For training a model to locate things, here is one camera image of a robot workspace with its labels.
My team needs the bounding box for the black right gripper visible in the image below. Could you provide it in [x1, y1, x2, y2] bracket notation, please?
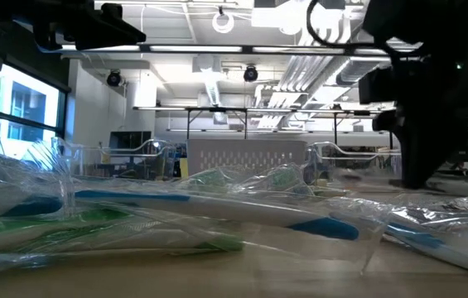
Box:
[372, 53, 468, 190]

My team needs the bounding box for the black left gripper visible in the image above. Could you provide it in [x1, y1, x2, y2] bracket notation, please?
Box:
[34, 0, 147, 50]

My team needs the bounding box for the black ceiling spotlight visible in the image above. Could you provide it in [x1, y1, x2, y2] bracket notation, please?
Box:
[243, 65, 259, 83]
[106, 69, 123, 88]

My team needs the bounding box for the clear plastic bin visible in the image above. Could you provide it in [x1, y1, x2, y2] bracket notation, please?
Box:
[67, 138, 176, 182]
[306, 141, 403, 185]

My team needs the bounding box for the overhead light bar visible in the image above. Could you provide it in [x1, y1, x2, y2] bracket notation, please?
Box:
[57, 43, 388, 57]

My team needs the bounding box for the blue toothbrush in clear wrap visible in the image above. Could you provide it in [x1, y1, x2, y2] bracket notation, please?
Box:
[328, 198, 468, 281]
[0, 140, 75, 220]
[71, 188, 386, 274]

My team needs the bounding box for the large window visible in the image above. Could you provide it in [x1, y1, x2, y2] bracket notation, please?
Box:
[0, 61, 69, 166]

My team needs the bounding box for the dark wide monitor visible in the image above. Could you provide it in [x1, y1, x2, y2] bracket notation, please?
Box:
[109, 131, 152, 151]

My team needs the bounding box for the green toothbrush in clear wrap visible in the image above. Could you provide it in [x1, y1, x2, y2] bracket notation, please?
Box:
[177, 165, 255, 194]
[0, 205, 135, 245]
[0, 223, 246, 282]
[253, 162, 316, 196]

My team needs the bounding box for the white perforated plastic basket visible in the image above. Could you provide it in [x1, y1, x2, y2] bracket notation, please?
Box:
[186, 138, 310, 180]

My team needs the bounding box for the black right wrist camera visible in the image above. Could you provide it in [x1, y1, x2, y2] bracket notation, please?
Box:
[357, 68, 404, 104]

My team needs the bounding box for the white cable coil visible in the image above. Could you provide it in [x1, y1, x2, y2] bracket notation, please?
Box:
[211, 11, 235, 35]

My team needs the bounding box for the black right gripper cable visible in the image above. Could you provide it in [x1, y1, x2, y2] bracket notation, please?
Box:
[305, 0, 384, 49]

